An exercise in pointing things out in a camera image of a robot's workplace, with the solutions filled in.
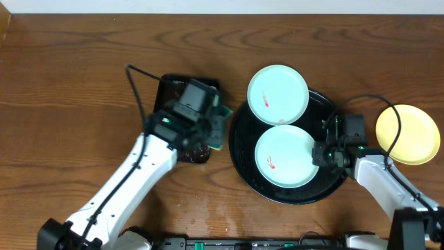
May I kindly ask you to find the green yellow sponge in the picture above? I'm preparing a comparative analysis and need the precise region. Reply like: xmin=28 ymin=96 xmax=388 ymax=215
xmin=207 ymin=106 xmax=233 ymax=151

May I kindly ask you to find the mint plate with red stain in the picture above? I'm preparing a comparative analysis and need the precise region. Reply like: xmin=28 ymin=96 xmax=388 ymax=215
xmin=255 ymin=125 xmax=319 ymax=188

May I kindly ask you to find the yellow plate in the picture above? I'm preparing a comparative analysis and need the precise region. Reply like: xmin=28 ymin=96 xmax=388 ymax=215
xmin=375 ymin=104 xmax=441 ymax=165

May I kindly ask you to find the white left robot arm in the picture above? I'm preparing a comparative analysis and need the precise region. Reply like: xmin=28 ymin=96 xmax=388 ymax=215
xmin=37 ymin=101 xmax=232 ymax=249

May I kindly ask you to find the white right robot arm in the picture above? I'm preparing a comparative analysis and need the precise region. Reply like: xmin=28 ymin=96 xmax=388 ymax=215
xmin=312 ymin=135 xmax=443 ymax=249

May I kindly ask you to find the round black tray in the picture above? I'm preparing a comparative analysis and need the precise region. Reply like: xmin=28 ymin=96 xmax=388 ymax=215
xmin=229 ymin=89 xmax=347 ymax=205

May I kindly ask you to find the rectangular black tray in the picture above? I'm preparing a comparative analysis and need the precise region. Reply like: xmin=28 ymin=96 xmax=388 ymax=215
xmin=153 ymin=74 xmax=221 ymax=164

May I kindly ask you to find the mint plate far side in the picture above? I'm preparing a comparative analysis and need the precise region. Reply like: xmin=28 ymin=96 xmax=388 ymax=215
xmin=247 ymin=65 xmax=309 ymax=126

